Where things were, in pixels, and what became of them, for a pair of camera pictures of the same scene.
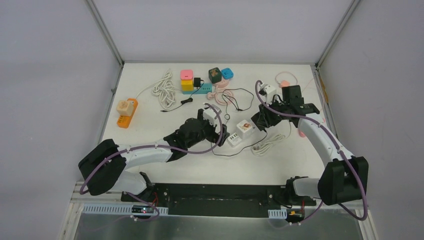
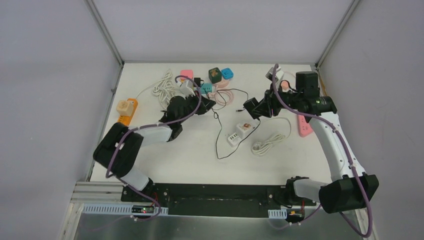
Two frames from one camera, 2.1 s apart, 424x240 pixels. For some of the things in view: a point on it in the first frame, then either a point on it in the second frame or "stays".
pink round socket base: [222, 83] stays
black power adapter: [259, 121] → [249, 105]
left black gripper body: [218, 133] → [195, 105]
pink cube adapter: [186, 74] stays
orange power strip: [124, 121] stays
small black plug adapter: [197, 82] stays
